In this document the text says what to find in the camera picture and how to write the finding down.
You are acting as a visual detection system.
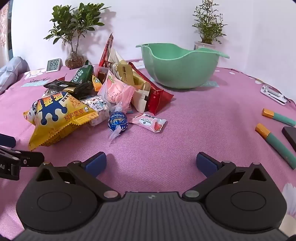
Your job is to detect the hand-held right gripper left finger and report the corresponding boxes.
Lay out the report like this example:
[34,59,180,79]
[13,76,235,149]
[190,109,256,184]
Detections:
[35,152,121,202]

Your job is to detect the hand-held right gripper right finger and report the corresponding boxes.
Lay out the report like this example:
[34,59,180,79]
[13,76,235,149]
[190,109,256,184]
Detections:
[182,152,269,202]

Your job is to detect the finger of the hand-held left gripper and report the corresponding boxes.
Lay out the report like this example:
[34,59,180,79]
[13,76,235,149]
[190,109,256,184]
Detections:
[0,146,45,168]
[0,133,16,148]

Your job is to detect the cream and gold snack packet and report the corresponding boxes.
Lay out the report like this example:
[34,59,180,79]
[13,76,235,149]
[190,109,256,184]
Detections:
[129,70,152,112]

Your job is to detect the dark green snack packet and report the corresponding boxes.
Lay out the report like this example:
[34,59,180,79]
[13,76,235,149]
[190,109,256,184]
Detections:
[73,61,94,84]

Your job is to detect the green plastic bowl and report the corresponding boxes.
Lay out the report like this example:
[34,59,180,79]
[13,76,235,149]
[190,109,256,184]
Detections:
[135,43,230,90]

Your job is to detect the pink floral cloth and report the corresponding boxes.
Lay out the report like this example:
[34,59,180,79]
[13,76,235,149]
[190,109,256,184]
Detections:
[0,59,296,241]

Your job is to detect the blue foil chocolate ball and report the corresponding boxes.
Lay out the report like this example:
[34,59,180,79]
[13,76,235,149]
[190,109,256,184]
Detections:
[107,102,129,142]

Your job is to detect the yellow snack bag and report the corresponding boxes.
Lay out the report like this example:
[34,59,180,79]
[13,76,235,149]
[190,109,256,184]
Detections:
[23,92,99,151]

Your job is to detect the white nougat packet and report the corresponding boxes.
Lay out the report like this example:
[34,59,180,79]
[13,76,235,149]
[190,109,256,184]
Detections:
[81,96,109,126]

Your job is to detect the pink strawberry candy packet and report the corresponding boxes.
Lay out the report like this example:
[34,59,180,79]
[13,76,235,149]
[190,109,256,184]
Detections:
[132,112,167,133]

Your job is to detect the light blue cloth bundle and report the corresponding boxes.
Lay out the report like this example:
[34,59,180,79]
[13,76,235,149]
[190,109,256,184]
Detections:
[0,56,30,94]

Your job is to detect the teal pen with gold cap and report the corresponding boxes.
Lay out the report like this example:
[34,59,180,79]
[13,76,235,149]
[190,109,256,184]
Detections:
[262,108,296,127]
[255,123,296,169]

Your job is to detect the pink peach snack packet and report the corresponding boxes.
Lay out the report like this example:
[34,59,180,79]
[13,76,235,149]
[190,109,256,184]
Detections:
[97,70,135,114]

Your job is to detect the small orange snack packet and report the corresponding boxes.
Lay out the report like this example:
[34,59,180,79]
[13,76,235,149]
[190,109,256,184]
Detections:
[92,75,102,91]

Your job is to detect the black snack packet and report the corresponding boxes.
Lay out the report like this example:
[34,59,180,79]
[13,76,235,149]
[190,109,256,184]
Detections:
[43,80,93,99]

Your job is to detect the red snack packet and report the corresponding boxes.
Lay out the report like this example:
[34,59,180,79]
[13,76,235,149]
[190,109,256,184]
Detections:
[128,62,174,114]

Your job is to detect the black box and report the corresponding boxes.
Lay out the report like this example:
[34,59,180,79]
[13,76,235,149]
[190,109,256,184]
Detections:
[282,126,296,151]

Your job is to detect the white digital clock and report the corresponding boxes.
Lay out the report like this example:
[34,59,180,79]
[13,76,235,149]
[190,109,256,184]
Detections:
[47,59,61,71]

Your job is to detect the white folding tool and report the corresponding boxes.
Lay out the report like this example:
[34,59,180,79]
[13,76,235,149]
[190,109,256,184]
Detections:
[260,86,287,106]

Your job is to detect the floral curtain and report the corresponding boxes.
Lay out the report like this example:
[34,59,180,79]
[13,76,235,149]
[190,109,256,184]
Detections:
[0,5,12,61]

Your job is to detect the white snack packet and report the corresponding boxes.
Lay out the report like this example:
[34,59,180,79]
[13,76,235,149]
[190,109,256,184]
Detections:
[109,48,127,70]

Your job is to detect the leafy plant in glass vase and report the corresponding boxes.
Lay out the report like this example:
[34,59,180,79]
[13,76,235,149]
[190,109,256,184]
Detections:
[44,3,110,69]

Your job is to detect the thin plant in white pot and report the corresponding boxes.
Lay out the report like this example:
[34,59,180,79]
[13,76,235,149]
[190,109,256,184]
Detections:
[192,0,227,50]

